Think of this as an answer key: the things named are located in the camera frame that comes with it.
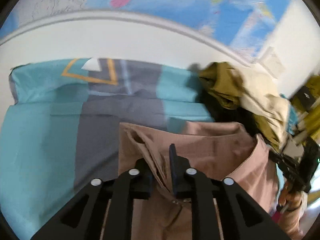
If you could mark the yellow-green hanging clothes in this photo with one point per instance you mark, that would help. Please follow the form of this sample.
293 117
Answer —
308 122

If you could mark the olive green garment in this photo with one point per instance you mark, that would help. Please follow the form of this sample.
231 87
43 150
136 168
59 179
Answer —
218 82

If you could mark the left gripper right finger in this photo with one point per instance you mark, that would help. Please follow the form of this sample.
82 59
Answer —
219 209

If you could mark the pink jacket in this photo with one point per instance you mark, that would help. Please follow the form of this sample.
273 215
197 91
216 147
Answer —
219 150

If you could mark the black small handbag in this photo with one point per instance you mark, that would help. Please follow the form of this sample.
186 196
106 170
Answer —
303 100

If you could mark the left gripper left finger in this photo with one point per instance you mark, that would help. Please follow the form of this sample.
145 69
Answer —
102 211

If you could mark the teal grey bed sheet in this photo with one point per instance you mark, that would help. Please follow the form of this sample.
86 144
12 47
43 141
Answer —
63 128

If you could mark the black garment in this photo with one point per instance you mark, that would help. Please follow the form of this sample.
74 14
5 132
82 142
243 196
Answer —
220 114

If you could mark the blue perforated plastic basket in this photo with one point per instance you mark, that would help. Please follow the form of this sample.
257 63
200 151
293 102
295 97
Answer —
292 118

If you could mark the person right hand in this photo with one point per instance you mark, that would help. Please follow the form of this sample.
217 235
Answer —
290 199

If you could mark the colourful wall map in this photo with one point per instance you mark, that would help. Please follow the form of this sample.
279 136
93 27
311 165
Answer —
242 25

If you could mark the cream garment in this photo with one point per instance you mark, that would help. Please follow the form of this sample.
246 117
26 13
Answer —
260 97

